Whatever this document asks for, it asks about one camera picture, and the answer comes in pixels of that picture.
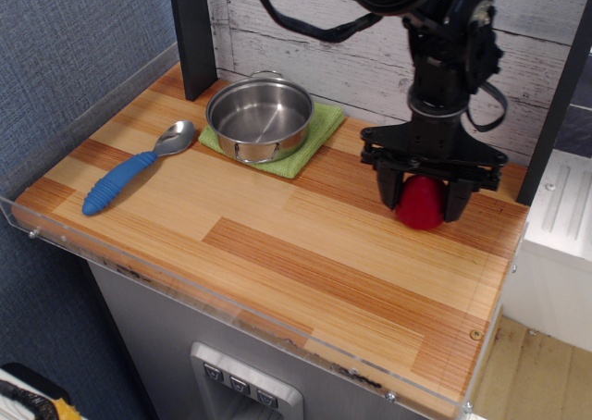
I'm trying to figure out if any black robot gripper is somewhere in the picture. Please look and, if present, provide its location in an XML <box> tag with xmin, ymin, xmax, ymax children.
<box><xmin>361</xmin><ymin>109</ymin><xmax>508</xmax><ymax>223</ymax></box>

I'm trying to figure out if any red toy fruit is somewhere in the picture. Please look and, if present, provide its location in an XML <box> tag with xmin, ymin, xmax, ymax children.
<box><xmin>396</xmin><ymin>175</ymin><xmax>446</xmax><ymax>230</ymax></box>

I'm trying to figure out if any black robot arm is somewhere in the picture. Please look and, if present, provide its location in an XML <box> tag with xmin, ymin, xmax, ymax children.
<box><xmin>356</xmin><ymin>0</ymin><xmax>508</xmax><ymax>229</ymax></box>

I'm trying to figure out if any green cloth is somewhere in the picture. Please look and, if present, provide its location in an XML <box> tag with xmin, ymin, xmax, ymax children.
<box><xmin>198</xmin><ymin>102</ymin><xmax>346</xmax><ymax>179</ymax></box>

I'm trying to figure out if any white ribbed box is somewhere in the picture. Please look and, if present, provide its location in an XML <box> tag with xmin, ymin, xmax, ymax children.
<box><xmin>500</xmin><ymin>150</ymin><xmax>591</xmax><ymax>351</ymax></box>

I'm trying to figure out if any stainless steel pot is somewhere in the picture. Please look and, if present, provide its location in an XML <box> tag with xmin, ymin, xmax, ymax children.
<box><xmin>205</xmin><ymin>71</ymin><xmax>315</xmax><ymax>164</ymax></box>

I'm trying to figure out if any silver dispenser panel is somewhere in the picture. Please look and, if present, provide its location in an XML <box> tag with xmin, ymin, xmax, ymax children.
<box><xmin>191</xmin><ymin>342</ymin><xmax>304</xmax><ymax>419</ymax></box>

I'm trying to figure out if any grey toy fridge cabinet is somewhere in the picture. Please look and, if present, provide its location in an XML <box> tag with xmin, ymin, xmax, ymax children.
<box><xmin>90</xmin><ymin>263</ymin><xmax>421</xmax><ymax>419</ymax></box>

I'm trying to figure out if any clear acrylic table guard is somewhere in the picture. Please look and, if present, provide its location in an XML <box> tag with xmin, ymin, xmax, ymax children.
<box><xmin>1</xmin><ymin>38</ymin><xmax>526</xmax><ymax>419</ymax></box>

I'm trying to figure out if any yellow object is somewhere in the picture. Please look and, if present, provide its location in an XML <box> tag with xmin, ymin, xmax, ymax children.
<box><xmin>52</xmin><ymin>399</ymin><xmax>84</xmax><ymax>420</ymax></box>

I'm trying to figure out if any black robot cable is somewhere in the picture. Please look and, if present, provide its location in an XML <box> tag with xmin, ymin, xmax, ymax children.
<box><xmin>249</xmin><ymin>0</ymin><xmax>384</xmax><ymax>43</ymax></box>

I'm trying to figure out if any right dark vertical post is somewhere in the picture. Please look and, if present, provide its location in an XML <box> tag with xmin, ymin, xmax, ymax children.
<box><xmin>516</xmin><ymin>0</ymin><xmax>591</xmax><ymax>205</ymax></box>

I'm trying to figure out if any dark vertical post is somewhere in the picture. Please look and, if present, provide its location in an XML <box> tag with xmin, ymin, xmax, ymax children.
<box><xmin>171</xmin><ymin>0</ymin><xmax>217</xmax><ymax>101</ymax></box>
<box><xmin>516</xmin><ymin>0</ymin><xmax>591</xmax><ymax>205</ymax></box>

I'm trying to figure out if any blue handled metal spoon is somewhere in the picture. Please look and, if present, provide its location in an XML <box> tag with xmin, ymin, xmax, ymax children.
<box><xmin>81</xmin><ymin>120</ymin><xmax>196</xmax><ymax>216</ymax></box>

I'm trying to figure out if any left dark vertical post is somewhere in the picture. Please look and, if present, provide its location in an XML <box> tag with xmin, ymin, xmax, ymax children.
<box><xmin>171</xmin><ymin>0</ymin><xmax>217</xmax><ymax>101</ymax></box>

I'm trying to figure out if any black braided cable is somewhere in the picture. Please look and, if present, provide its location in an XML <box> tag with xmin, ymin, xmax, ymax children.
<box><xmin>0</xmin><ymin>377</ymin><xmax>59</xmax><ymax>420</ymax></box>

